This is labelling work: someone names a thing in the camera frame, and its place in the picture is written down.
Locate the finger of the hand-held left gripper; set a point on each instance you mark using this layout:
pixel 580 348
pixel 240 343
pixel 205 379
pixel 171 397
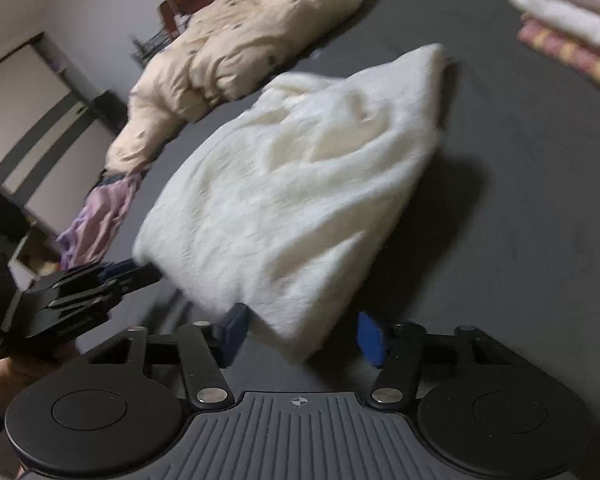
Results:
pixel 117 270

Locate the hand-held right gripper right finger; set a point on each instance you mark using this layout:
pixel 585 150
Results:
pixel 370 340

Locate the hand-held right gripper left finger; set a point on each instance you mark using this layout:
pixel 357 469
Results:
pixel 235 332

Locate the white knit cardigan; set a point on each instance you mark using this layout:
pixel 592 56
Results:
pixel 290 200

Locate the person's left hand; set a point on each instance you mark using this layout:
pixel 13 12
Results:
pixel 0 382

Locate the purple camisole top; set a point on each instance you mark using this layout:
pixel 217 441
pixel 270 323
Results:
pixel 77 240

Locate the pink top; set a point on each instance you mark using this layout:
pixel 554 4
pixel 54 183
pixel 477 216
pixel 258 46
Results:
pixel 110 210

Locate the black upright bag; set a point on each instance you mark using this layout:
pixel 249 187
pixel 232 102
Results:
pixel 110 110

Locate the white grey striped wardrobe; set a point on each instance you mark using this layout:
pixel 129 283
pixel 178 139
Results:
pixel 45 125

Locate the beige heart print duvet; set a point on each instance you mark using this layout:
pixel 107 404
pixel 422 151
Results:
pixel 240 45

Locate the pink plaid folded garment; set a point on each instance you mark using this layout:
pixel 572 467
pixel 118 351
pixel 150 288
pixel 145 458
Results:
pixel 575 55

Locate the white folded garment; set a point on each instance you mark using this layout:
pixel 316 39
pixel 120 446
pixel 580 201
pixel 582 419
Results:
pixel 565 15

